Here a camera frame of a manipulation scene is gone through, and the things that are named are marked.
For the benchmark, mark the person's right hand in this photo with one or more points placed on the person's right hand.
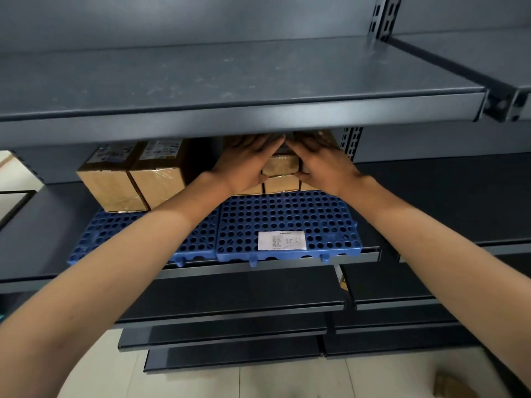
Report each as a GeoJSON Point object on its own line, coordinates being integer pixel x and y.
{"type": "Point", "coordinates": [327, 169]}

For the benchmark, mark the person's left hand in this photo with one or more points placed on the person's left hand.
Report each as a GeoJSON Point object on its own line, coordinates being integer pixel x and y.
{"type": "Point", "coordinates": [240, 169]}

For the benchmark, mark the person's right thumb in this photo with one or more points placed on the person's right thumb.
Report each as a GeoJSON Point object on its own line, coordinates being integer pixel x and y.
{"type": "Point", "coordinates": [306, 177]}

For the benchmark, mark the person's left fingers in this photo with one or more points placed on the person's left fingers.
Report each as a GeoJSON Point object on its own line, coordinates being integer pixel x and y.
{"type": "Point", "coordinates": [259, 147]}

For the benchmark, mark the small taped cardboard box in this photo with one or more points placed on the small taped cardboard box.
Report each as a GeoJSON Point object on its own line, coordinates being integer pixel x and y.
{"type": "Point", "coordinates": [307, 186]}
{"type": "Point", "coordinates": [282, 165]}
{"type": "Point", "coordinates": [254, 189]}
{"type": "Point", "coordinates": [282, 184]}

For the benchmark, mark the person's left forearm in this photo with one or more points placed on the person's left forearm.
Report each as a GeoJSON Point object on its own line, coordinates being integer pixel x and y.
{"type": "Point", "coordinates": [116, 277]}

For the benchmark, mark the person's right forearm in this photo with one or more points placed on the person's right forearm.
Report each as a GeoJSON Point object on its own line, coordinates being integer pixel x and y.
{"type": "Point", "coordinates": [439, 261]}

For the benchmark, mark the blue perforated plastic mat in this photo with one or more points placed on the blue perforated plastic mat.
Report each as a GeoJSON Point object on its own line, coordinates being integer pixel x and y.
{"type": "Point", "coordinates": [103, 232]}
{"type": "Point", "coordinates": [286, 215]}

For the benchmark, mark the white printed paper label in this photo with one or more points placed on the white printed paper label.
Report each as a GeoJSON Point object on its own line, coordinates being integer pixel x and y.
{"type": "Point", "coordinates": [282, 240]}

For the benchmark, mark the grey metal shelf board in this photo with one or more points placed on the grey metal shelf board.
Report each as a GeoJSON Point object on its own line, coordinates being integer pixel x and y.
{"type": "Point", "coordinates": [232, 82]}
{"type": "Point", "coordinates": [37, 232]}
{"type": "Point", "coordinates": [477, 57]}
{"type": "Point", "coordinates": [456, 194]}

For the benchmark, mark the large labelled cardboard box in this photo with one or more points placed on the large labelled cardboard box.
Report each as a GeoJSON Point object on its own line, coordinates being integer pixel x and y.
{"type": "Point", "coordinates": [110, 186]}
{"type": "Point", "coordinates": [159, 178]}

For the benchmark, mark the small cardboard tag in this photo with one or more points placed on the small cardboard tag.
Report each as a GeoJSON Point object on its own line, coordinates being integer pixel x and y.
{"type": "Point", "coordinates": [341, 279]}

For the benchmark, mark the stack of dark metal shelves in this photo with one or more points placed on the stack of dark metal shelves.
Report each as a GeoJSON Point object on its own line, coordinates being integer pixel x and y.
{"type": "Point", "coordinates": [249, 294]}

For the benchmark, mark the slotted metal upright post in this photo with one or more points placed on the slotted metal upright post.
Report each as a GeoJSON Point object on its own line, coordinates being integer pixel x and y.
{"type": "Point", "coordinates": [385, 16]}

